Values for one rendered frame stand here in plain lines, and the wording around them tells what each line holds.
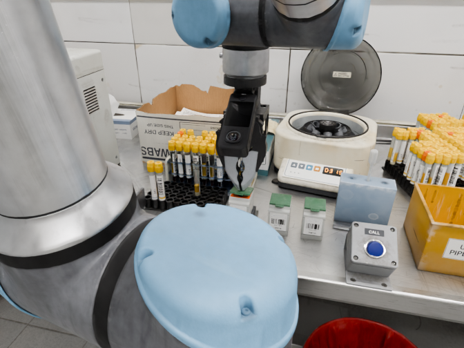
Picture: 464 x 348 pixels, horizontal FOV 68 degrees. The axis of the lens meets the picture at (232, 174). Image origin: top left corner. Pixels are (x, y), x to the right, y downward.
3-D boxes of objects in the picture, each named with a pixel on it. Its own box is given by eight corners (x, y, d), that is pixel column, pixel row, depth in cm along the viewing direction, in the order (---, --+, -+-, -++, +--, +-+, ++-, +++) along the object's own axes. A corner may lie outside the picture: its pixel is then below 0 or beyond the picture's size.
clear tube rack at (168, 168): (166, 187, 83) (163, 160, 80) (181, 168, 92) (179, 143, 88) (250, 197, 79) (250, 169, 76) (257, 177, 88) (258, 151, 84)
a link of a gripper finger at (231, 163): (246, 178, 69) (248, 135, 65) (239, 193, 64) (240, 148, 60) (232, 176, 70) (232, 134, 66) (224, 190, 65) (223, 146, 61)
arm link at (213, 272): (259, 479, 22) (273, 327, 17) (103, 391, 28) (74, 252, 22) (305, 339, 32) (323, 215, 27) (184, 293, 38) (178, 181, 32)
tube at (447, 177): (443, 195, 79) (458, 152, 74) (445, 199, 77) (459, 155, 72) (436, 194, 79) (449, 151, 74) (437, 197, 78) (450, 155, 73)
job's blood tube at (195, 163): (193, 204, 76) (191, 163, 71) (195, 200, 77) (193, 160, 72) (199, 204, 76) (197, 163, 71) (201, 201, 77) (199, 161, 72)
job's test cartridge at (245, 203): (228, 226, 67) (228, 198, 64) (234, 212, 71) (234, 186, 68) (248, 229, 66) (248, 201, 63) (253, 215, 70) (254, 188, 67)
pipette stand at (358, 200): (332, 228, 69) (340, 185, 64) (334, 209, 75) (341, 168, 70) (385, 238, 66) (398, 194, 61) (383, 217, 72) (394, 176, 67)
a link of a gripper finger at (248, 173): (262, 180, 69) (264, 137, 64) (256, 195, 64) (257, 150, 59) (246, 178, 69) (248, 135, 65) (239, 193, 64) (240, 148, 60)
